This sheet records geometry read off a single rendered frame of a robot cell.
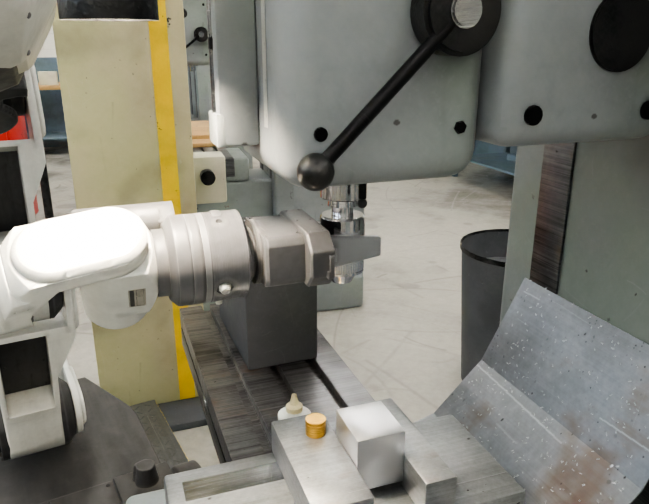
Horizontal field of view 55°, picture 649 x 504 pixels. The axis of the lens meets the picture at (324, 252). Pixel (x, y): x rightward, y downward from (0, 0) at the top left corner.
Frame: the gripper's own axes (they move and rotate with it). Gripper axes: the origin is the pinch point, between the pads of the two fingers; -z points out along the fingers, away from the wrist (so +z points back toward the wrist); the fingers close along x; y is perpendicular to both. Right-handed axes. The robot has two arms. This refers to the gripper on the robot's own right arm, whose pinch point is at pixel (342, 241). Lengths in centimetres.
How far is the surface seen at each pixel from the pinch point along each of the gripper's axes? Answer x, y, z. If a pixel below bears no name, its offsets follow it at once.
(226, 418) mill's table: 18.1, 30.6, 10.5
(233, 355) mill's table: 36.4, 30.8, 5.6
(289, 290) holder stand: 30.2, 17.7, -2.8
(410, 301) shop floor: 238, 124, -136
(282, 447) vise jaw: -5.3, 19.9, 8.7
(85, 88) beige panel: 172, -5, 25
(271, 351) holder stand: 30.1, 27.9, 0.5
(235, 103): -2.0, -14.8, 11.1
